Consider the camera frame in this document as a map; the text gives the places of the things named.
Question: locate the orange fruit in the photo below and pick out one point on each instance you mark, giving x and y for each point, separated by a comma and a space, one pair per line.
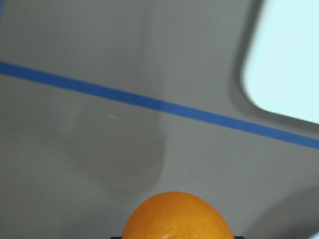
176, 215

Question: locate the cream rectangular tray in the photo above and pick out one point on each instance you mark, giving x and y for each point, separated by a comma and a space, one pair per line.
280, 71

